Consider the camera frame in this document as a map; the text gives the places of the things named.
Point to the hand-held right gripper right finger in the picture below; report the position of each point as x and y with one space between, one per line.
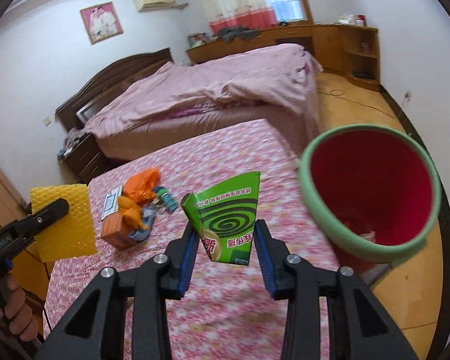
265 266

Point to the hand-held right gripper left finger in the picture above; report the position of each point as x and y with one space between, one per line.
186 266

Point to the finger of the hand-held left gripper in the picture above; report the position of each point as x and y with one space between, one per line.
41 219

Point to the yellow bubble wrap sheet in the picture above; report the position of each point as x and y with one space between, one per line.
73 232

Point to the green spiral print carton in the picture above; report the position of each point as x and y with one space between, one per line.
225 221

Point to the red bin with green rim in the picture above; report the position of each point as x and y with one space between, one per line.
367 183

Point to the person's left hand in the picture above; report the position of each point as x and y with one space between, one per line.
18 315

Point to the light wooden wardrobe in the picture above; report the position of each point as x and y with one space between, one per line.
3 195

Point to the blue crumpled wrapper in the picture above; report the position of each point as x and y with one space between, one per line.
144 228

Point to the small green and blue bottle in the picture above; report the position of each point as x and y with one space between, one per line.
167 198

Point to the white flat packet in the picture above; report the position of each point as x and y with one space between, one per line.
110 202

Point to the dark wooden nightstand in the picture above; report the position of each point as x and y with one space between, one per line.
84 159

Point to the orange cardboard box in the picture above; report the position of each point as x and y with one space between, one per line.
114 232

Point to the clothes on nightstand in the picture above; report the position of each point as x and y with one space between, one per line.
70 140

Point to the orange plastic bag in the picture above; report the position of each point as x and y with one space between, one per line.
140 185

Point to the dark wooden headboard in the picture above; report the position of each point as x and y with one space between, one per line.
108 77

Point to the bed with pink duvet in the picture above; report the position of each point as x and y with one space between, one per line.
217 82

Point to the framed photo on desk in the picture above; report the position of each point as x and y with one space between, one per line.
198 39

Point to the long wooden desk cabinet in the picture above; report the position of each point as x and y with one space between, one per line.
330 45

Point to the dark grey clothes pile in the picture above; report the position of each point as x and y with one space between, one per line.
238 33

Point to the white air conditioner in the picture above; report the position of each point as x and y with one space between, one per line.
153 2

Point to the white and red desk items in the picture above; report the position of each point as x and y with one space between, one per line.
350 20

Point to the white wall switch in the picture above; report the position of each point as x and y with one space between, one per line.
47 121

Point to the pink framed wall picture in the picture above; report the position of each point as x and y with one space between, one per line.
101 22

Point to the white wall socket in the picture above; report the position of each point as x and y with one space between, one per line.
408 96

